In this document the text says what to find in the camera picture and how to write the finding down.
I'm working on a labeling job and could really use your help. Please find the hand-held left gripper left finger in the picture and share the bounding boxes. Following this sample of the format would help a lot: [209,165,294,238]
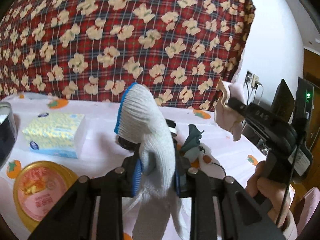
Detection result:
[27,155,144,240]

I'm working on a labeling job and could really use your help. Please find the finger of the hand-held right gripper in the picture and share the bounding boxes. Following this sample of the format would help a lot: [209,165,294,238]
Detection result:
[226,96,251,120]

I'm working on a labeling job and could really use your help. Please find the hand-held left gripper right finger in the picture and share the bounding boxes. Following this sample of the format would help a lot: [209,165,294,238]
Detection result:
[175,155,285,240]

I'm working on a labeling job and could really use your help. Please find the pale pink cloth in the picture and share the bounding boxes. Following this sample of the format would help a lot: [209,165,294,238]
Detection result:
[214,80,247,142]

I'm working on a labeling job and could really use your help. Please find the white knit glove blue cuff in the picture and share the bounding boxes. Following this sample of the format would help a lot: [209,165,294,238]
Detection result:
[114,83,190,240]

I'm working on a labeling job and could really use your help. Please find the round dark tin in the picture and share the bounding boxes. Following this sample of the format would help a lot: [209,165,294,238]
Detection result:
[0,102,18,170]

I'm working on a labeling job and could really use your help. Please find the person's right hand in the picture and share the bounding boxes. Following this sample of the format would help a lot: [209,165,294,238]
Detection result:
[246,160,298,233]

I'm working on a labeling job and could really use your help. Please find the white plug adapter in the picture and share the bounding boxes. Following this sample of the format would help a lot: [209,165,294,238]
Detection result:
[251,75,262,89]

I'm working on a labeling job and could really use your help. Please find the black folded cloth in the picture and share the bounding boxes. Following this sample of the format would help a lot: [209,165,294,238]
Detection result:
[115,119,178,153]

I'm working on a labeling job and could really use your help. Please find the grey green fabric toy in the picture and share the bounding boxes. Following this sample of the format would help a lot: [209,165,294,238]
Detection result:
[179,124,227,179]

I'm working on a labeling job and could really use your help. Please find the white persimmon print sheet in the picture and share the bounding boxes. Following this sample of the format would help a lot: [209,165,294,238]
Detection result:
[0,92,295,240]

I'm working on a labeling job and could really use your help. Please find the pink fabric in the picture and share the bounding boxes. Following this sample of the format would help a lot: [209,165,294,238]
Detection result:
[294,187,320,240]

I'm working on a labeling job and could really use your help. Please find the wooden cabinet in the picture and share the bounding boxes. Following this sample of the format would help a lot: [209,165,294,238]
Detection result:
[303,47,320,82]

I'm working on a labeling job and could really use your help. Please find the blue yellow tissue pack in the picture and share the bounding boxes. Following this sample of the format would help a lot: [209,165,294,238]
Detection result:
[22,112,86,159]

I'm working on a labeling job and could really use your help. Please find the round yellow pink tin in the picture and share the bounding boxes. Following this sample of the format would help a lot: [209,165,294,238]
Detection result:
[12,160,78,232]

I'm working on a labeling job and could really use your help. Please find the red plaid bear blanket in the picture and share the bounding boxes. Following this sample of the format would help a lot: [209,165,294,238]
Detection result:
[0,0,256,112]

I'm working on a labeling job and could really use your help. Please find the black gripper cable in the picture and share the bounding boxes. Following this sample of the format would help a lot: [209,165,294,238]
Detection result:
[276,117,308,228]

